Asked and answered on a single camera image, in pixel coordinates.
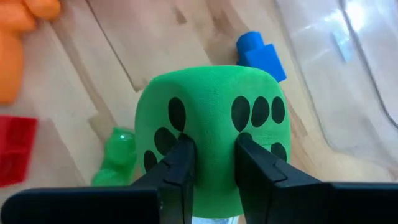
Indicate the royal blue toy brick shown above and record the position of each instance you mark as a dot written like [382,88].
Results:
[261,59]

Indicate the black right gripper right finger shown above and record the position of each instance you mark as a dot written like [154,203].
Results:
[267,193]

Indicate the clear plastic container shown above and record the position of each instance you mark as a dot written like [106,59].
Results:
[342,93]

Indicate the green plush die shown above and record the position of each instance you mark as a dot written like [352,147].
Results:
[211,90]

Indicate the green translucent bear figure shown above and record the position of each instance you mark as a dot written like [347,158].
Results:
[119,152]

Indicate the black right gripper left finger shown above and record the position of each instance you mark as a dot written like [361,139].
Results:
[177,186]

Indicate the red double-stud brick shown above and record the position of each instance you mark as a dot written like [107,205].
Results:
[15,149]

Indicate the orange sloped brick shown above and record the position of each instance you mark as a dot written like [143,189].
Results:
[12,46]

